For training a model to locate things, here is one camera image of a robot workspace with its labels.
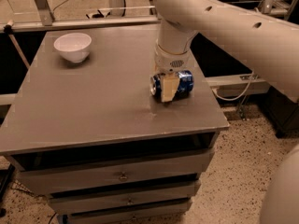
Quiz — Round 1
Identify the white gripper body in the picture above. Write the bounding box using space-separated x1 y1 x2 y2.
154 44 190 74

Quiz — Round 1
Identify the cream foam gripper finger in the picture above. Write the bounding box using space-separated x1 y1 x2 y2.
161 73 179 103

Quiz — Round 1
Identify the blue pepsi can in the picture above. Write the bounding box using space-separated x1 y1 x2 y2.
150 70 193 99

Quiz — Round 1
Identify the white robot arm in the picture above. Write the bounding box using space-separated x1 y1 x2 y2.
153 0 299 224

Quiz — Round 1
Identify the grey side shelf beam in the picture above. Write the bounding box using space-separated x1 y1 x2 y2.
206 74 270 98

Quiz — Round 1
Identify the white ceramic bowl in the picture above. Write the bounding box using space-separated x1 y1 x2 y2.
53 33 92 63

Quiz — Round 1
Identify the grey drawer cabinet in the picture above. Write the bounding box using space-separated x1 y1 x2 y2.
0 23 231 224

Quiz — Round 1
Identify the bottom grey drawer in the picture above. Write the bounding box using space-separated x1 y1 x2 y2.
68 198 192 224

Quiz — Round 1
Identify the grey drawer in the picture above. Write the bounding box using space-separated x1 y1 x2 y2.
68 198 192 224
49 180 201 214
17 148 214 195

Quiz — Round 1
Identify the top grey drawer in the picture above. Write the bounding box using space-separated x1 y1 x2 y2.
17 148 214 195

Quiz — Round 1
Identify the middle grey drawer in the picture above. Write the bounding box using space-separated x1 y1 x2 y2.
49 180 201 214

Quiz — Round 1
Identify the metal frame rail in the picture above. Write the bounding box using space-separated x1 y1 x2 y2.
0 9 160 34

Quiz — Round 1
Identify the white cable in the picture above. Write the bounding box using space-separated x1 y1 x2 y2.
211 72 255 102

